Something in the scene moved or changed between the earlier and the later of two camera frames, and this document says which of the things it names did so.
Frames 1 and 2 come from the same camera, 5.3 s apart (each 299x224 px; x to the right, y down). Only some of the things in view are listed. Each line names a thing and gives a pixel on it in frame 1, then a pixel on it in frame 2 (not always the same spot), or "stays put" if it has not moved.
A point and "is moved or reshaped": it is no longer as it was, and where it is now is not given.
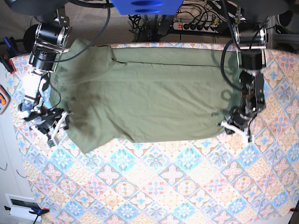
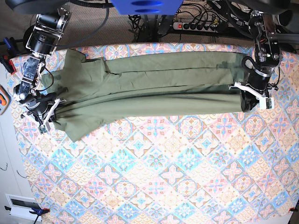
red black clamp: [7, 62] stays put
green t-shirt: [117, 95] is moved or reshaped
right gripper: [237, 119] to [254, 87]
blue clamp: [39, 212] stays put
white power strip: [181, 26] stays put
